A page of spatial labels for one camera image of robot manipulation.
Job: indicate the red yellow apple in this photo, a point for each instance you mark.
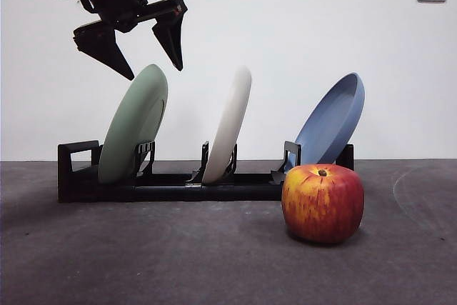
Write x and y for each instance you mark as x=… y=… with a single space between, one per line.
x=321 y=205

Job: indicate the green plate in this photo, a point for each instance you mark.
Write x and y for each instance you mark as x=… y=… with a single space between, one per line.
x=128 y=130

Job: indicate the black plate rack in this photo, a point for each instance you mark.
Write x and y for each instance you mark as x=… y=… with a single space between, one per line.
x=160 y=192

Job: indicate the blue plate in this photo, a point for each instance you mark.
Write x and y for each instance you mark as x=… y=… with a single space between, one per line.
x=328 y=126

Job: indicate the white plate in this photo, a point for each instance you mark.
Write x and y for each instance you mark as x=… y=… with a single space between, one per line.
x=232 y=123

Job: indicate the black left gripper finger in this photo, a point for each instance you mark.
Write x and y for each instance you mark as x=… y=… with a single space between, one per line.
x=171 y=40
x=103 y=48

